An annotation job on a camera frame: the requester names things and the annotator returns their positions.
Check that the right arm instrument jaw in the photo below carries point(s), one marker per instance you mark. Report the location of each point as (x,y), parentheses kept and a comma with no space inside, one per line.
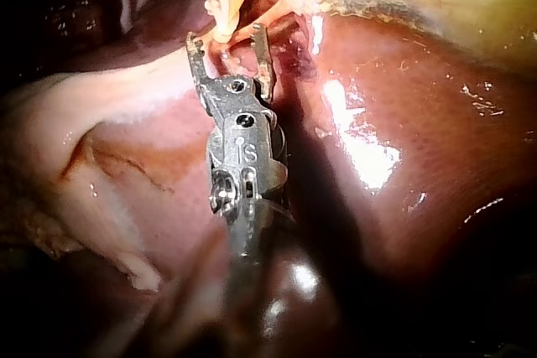
(263,56)
(196,58)

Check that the pale fatty tissue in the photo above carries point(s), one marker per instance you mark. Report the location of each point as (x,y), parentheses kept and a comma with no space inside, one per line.
(105,94)

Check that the dark red liver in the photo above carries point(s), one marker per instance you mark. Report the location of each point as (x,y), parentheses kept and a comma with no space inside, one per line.
(419,144)

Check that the right arm instrument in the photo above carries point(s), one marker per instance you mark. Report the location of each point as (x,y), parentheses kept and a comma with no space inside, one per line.
(245,152)

